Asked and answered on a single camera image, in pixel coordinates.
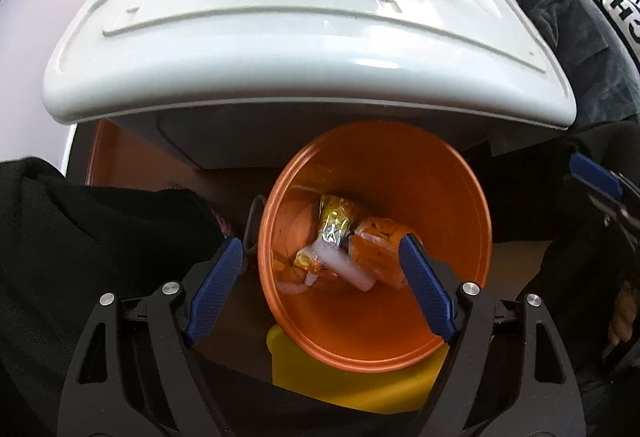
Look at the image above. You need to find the person's right leg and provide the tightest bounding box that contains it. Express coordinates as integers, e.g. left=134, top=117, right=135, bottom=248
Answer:
left=470, top=122, right=640, bottom=437

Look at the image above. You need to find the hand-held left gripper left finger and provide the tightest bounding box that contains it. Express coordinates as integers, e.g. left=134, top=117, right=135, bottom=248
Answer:
left=57, top=236, right=245, bottom=437

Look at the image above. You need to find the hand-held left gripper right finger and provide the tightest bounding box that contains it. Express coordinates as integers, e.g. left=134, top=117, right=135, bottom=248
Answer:
left=397, top=233, right=586, bottom=437

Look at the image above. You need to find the person's left leg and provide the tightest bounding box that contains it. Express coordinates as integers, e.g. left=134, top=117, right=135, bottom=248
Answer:
left=0, top=157, right=236, bottom=437

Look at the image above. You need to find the white plastic box lid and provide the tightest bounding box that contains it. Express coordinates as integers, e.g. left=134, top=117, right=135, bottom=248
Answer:
left=42, top=0, right=577, bottom=131

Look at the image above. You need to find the orange snack packet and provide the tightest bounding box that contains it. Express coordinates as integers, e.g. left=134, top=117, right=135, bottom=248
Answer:
left=347, top=216, right=426, bottom=291

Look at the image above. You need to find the orange plastic bucket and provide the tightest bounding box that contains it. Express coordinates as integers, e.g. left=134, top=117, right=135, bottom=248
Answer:
left=245, top=119, right=494, bottom=374

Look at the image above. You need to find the yellow foil snack wrapper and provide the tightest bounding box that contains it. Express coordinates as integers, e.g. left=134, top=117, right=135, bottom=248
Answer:
left=316, top=194, right=362, bottom=249

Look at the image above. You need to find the person's right hand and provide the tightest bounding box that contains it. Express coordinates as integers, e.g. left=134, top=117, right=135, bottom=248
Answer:
left=606, top=282, right=635, bottom=349

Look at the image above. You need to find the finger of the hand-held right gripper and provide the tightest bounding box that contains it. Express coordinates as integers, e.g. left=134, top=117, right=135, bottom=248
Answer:
left=569, top=153, right=640, bottom=268

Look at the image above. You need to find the yellow plastic container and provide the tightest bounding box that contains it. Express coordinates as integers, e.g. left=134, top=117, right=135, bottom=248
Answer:
left=265, top=322, right=451, bottom=411

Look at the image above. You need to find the person's leg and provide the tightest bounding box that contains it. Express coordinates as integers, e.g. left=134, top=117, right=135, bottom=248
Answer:
left=0, top=157, right=236, bottom=437
left=470, top=122, right=640, bottom=437

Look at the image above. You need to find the small yellow wrapper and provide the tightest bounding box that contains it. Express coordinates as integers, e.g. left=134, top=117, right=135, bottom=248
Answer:
left=292, top=249, right=342, bottom=284

